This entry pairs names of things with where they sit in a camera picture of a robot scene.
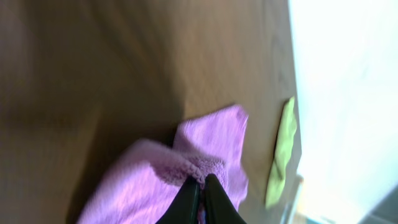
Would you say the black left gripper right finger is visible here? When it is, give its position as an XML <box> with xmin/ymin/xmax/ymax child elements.
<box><xmin>204</xmin><ymin>174</ymin><xmax>246</xmax><ymax>224</ymax></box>

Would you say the purple microfiber cloth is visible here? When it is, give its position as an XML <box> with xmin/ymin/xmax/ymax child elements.
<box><xmin>78</xmin><ymin>105</ymin><xmax>248</xmax><ymax>223</ymax></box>

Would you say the crumpled olive green cloth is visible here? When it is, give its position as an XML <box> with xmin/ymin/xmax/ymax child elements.
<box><xmin>265</xmin><ymin>96</ymin><xmax>297</xmax><ymax>209</ymax></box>

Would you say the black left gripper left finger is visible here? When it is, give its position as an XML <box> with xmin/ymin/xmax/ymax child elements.
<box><xmin>156</xmin><ymin>176</ymin><xmax>200</xmax><ymax>224</ymax></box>

